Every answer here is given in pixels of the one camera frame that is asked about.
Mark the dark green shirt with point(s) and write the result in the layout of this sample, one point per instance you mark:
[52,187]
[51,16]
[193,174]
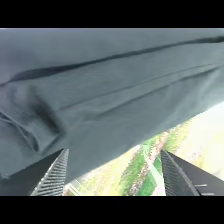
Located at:
[100,93]

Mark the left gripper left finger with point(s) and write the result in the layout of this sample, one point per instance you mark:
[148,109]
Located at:
[45,178]

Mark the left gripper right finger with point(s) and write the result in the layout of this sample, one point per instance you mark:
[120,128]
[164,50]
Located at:
[186,180]

